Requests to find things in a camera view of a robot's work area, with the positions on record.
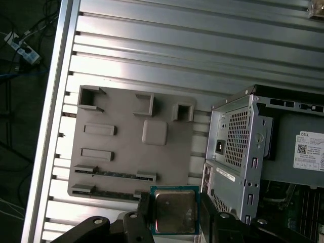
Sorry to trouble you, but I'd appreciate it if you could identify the grey parts rack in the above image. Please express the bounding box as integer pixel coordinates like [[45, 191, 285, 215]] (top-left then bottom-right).
[[66, 85, 197, 203]]

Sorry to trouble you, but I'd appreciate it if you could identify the silver CPU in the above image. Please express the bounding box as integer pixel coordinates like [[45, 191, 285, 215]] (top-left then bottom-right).
[[149, 185, 200, 235]]

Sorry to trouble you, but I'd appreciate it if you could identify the white power strip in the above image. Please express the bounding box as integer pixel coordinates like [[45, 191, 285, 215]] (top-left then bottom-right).
[[4, 31, 41, 65]]

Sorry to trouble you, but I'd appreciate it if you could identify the black PC case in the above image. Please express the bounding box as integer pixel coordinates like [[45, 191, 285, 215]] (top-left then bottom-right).
[[201, 85, 324, 243]]

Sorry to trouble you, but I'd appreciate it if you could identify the blue floor cable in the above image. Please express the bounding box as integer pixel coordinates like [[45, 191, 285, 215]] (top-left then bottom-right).
[[0, 65, 49, 82]]

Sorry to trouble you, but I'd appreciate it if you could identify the grey power supply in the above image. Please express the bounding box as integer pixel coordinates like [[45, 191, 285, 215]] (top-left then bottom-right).
[[211, 107, 324, 189]]

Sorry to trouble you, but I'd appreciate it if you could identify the green motherboard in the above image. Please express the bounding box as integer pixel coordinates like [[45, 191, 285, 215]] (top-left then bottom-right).
[[260, 181, 324, 243]]

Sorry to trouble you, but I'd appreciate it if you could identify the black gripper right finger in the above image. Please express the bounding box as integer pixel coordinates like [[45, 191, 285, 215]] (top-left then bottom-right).
[[199, 192, 314, 243]]

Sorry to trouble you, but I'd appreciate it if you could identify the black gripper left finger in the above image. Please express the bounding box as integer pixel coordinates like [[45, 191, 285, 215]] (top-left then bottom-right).
[[54, 192, 155, 243]]

